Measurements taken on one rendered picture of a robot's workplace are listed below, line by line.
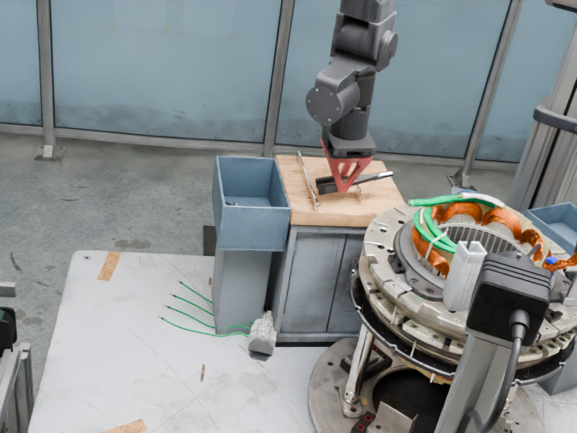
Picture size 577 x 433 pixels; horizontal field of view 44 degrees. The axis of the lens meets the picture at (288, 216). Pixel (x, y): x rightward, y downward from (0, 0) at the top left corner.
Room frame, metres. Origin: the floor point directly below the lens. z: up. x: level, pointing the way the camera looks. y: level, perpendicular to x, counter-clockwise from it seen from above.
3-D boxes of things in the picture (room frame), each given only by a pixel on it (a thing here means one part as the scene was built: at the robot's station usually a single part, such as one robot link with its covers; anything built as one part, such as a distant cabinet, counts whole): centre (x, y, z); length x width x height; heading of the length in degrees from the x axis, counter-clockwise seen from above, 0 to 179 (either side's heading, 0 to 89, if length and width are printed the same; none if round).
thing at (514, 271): (0.40, -0.15, 1.37); 0.06 x 0.04 x 0.04; 166
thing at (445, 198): (0.92, -0.23, 1.15); 0.15 x 0.04 x 0.02; 107
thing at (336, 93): (0.98, -0.05, 1.30); 0.11 x 0.09 x 0.12; 154
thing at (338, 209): (1.08, -0.08, 1.05); 0.20 x 0.19 x 0.02; 104
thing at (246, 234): (1.04, 0.07, 0.92); 0.17 x 0.11 x 0.28; 14
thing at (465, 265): (0.75, -0.23, 1.14); 0.03 x 0.03 x 0.09; 17
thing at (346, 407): (0.85, -0.15, 0.81); 0.07 x 0.03 x 0.01; 9
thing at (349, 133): (1.02, -0.07, 1.21); 0.10 x 0.07 x 0.07; 15
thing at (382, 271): (0.87, -0.27, 1.09); 0.32 x 0.32 x 0.01
